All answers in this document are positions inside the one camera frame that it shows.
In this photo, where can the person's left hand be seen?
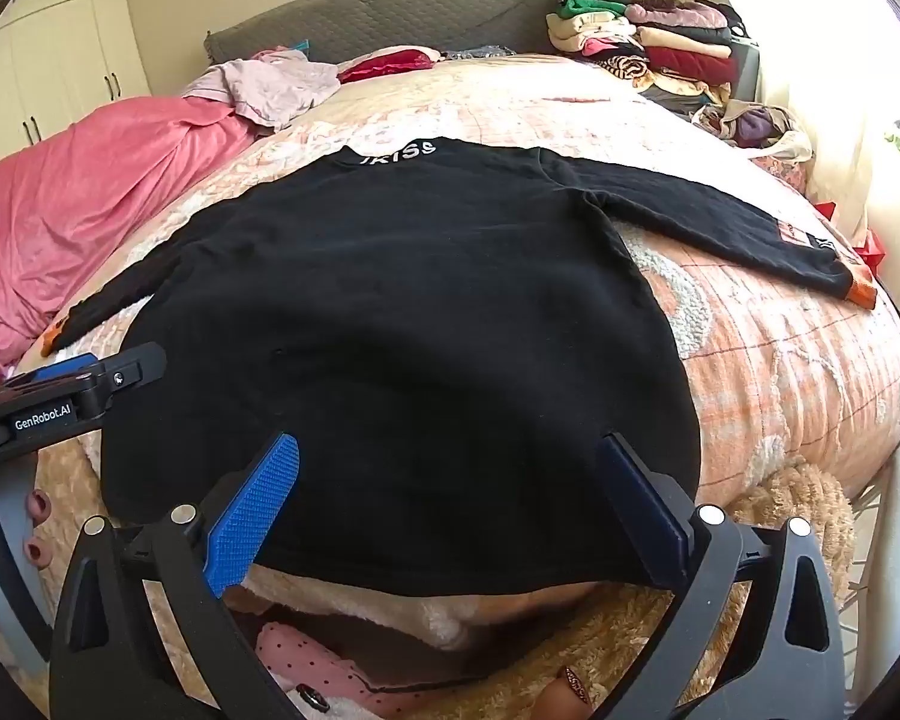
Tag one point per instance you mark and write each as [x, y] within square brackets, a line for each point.
[39, 529]

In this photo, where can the lavender crumpled garment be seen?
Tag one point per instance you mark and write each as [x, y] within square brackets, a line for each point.
[270, 86]

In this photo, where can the cream curtain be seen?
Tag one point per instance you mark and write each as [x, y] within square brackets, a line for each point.
[832, 90]

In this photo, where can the orange white patterned blanket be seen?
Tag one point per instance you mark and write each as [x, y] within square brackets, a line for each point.
[757, 360]

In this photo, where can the pink blanket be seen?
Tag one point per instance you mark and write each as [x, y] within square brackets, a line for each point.
[82, 187]

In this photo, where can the black sweater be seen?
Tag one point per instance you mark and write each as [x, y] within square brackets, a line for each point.
[420, 315]

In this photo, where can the stack of folded clothes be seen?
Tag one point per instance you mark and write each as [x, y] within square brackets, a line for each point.
[682, 45]

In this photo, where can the cream wardrobe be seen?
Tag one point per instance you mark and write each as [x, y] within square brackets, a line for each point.
[60, 52]

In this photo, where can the grey quilted headboard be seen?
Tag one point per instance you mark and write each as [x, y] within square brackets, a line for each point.
[420, 7]

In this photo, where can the red garment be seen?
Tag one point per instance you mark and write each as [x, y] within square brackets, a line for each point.
[390, 64]

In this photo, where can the dark floral cloth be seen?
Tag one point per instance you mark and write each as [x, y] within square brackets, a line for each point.
[476, 52]

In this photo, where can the teal cloth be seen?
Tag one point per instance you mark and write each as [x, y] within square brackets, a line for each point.
[301, 45]

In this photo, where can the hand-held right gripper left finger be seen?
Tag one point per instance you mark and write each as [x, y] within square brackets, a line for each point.
[259, 510]

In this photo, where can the dark grey nightstand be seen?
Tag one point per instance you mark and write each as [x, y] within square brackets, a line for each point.
[748, 67]

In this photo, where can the heap of purple clothes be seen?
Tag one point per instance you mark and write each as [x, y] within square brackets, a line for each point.
[750, 127]

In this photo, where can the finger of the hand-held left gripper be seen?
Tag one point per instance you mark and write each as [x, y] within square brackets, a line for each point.
[124, 375]
[60, 369]

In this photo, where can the person's right hand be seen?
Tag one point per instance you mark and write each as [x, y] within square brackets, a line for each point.
[570, 686]

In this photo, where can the red cloth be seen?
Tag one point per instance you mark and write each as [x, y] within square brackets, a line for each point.
[870, 244]

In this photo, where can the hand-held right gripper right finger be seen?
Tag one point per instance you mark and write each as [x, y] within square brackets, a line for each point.
[645, 517]

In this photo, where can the pink dotted pajama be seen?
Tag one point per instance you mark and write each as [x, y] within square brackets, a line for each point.
[300, 652]

